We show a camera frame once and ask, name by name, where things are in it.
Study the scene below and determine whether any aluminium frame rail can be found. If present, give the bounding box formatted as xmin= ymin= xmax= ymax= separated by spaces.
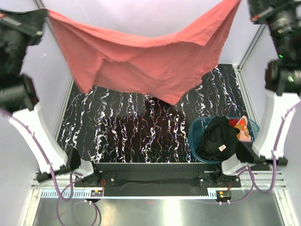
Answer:
xmin=31 ymin=171 xmax=286 ymax=190

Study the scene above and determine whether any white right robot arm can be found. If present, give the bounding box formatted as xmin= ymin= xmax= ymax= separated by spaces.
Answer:
xmin=213 ymin=0 xmax=301 ymax=187

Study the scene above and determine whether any patterned red yellow garment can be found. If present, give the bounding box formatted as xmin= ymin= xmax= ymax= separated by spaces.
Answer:
xmin=229 ymin=115 xmax=252 ymax=142

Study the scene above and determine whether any black t-shirt in basket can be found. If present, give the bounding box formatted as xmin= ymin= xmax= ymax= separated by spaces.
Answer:
xmin=197 ymin=117 xmax=239 ymax=162

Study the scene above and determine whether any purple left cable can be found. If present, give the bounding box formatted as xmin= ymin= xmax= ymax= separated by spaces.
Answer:
xmin=0 ymin=109 xmax=102 ymax=226

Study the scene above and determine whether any teal plastic laundry basket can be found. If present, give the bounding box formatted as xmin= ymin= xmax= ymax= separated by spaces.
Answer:
xmin=188 ymin=117 xmax=260 ymax=165

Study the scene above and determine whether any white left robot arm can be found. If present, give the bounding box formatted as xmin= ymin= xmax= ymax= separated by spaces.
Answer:
xmin=0 ymin=9 xmax=102 ymax=186

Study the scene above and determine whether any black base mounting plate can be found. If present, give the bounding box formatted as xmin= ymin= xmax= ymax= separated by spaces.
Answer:
xmin=74 ymin=162 xmax=241 ymax=188

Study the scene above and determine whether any salmon pink t-shirt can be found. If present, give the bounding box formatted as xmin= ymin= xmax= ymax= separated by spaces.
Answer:
xmin=48 ymin=0 xmax=240 ymax=105

